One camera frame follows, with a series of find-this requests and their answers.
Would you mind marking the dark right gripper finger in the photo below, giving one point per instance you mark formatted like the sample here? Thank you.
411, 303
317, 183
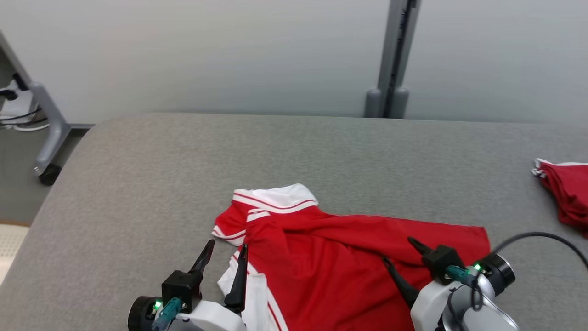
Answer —
420, 250
403, 284

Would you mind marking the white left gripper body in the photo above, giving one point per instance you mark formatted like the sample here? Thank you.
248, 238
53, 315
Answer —
211, 319

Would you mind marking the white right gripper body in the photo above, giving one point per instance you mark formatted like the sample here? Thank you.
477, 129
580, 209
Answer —
429, 308

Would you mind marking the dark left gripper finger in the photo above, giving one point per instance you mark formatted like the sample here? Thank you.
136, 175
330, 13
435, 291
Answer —
240, 285
204, 259

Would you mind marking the red jersey with white sleeves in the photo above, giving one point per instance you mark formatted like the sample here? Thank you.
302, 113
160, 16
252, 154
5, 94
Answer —
344, 276

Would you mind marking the red shorts with white stripe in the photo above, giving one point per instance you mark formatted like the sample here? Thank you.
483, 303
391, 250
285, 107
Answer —
569, 193

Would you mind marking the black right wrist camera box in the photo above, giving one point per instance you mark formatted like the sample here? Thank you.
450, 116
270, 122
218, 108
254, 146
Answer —
441, 264

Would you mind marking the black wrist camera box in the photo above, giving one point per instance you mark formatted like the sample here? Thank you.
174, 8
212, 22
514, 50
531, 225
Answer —
441, 264
181, 289

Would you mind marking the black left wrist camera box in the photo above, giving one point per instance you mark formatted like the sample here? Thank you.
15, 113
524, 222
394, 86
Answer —
181, 289

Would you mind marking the grey metal wall post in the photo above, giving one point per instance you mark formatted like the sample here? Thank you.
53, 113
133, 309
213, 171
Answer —
390, 55

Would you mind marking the grey cart frame with caster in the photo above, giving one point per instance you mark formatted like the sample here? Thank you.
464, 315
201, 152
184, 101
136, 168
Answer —
50, 119

